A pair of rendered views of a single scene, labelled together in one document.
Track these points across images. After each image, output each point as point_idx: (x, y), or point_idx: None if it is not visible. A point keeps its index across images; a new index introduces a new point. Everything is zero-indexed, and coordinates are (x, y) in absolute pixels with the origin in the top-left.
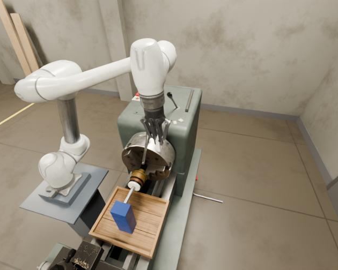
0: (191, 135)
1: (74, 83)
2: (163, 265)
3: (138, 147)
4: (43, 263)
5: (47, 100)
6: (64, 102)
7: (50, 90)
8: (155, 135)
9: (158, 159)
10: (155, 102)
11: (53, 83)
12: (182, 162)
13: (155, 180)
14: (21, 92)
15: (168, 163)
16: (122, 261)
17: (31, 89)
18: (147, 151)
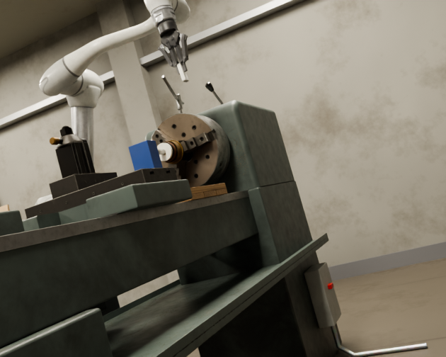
0: (254, 131)
1: (97, 41)
2: (234, 295)
3: (168, 120)
4: None
5: (70, 73)
6: (81, 110)
7: (75, 55)
8: (175, 59)
9: (196, 126)
10: (165, 11)
11: (79, 49)
12: (246, 158)
13: (204, 180)
14: (48, 72)
15: (211, 127)
16: (156, 314)
17: (59, 63)
18: (180, 120)
